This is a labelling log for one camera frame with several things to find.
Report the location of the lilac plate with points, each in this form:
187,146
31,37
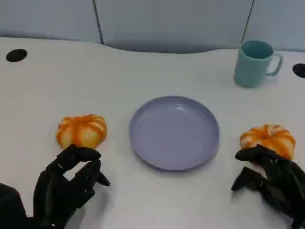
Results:
174,133

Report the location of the grey partition panel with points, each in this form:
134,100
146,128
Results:
278,19
47,19
174,23

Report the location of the pale green mug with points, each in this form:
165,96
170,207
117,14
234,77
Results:
250,69

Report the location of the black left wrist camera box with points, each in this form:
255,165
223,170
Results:
10,207

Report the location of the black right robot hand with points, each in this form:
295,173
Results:
286,188

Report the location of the black table grommet hole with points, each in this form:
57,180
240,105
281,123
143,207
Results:
300,70
16,55

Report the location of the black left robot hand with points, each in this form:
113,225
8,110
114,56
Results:
54,186

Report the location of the orange white toy bread roll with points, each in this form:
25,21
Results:
269,136
81,131

